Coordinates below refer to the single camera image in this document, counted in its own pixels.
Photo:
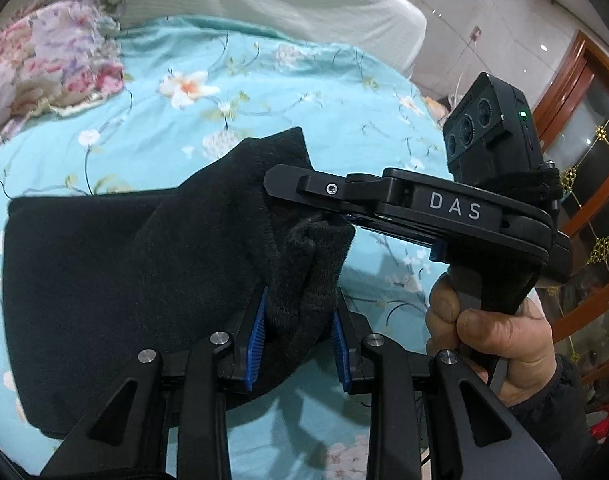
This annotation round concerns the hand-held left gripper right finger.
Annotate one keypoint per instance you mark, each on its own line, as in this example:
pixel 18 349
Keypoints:
pixel 340 350

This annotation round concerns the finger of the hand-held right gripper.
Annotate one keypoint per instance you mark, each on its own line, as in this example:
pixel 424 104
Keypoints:
pixel 394 232
pixel 329 188

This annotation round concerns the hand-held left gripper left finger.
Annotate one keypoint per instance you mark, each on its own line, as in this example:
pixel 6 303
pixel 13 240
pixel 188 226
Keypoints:
pixel 254 340

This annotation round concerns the black pants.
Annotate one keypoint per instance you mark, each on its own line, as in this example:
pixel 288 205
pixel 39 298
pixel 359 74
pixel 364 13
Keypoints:
pixel 109 270

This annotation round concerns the person's right forearm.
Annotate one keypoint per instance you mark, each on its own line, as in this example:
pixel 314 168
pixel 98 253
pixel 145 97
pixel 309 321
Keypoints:
pixel 559 410

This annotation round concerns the person's right hand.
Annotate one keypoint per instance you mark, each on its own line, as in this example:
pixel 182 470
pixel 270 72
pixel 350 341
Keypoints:
pixel 509 335

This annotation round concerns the blue floral bedsheet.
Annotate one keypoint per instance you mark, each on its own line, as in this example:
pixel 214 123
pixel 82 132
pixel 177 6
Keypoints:
pixel 209 135

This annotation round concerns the wooden glass door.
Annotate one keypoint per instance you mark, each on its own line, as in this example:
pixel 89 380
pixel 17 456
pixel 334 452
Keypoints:
pixel 579 60

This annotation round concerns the pink floral pillow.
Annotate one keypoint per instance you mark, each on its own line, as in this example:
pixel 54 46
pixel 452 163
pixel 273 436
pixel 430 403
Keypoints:
pixel 44 60

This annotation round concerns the wall socket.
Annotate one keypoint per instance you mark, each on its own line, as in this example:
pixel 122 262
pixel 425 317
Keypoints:
pixel 476 33

